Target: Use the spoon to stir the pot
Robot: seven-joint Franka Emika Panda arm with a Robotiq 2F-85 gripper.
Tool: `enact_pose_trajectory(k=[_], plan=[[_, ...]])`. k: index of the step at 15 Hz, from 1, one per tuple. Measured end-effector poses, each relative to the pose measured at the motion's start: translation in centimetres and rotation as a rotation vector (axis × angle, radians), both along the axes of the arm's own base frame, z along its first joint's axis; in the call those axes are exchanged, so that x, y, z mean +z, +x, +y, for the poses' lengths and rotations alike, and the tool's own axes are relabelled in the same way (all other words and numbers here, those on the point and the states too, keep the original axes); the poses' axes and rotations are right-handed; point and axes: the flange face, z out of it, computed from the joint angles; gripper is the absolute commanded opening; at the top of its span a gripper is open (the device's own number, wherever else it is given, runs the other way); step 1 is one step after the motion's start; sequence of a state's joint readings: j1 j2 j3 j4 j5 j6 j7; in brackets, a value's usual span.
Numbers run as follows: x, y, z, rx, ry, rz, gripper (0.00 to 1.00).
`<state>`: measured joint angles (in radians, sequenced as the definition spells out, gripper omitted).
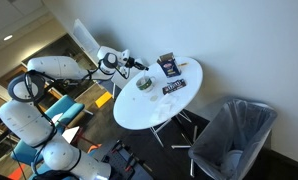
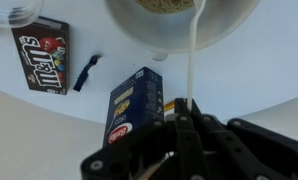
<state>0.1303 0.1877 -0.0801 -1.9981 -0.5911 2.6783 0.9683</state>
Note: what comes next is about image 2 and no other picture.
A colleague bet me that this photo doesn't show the small yellow packet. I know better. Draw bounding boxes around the small yellow packet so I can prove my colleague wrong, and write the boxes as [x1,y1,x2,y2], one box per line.
[163,100,177,122]

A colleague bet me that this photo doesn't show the clear plastic cup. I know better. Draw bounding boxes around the clear plastic cup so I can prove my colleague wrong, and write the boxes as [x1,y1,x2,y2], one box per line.
[0,0,45,29]

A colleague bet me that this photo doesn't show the small blue clip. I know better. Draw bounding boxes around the small blue clip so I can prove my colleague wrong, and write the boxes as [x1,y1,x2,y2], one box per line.
[72,54,102,93]

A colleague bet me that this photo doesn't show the white mug with green band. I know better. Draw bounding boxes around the white mug with green band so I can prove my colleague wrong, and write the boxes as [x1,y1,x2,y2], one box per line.
[103,0,262,62]

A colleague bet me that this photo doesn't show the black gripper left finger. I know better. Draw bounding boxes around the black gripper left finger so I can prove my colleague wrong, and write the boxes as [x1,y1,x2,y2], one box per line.
[80,98,204,180]

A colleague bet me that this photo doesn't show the blue Barilla pasta box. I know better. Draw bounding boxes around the blue Barilla pasta box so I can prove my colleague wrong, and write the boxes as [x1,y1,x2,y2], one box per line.
[102,66,166,148]

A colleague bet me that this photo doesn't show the dry pasta grains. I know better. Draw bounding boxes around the dry pasta grains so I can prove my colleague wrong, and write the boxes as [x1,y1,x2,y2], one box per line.
[134,0,195,15]

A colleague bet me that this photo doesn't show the white plastic spoon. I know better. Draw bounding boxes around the white plastic spoon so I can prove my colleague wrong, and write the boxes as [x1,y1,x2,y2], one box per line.
[186,0,207,113]

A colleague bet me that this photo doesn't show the brown M&M's candy box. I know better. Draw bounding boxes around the brown M&M's candy box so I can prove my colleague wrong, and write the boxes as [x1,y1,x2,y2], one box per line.
[11,15,71,96]

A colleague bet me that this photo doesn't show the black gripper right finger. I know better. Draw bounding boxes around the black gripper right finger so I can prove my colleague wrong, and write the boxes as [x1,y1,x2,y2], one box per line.
[188,98,298,180]

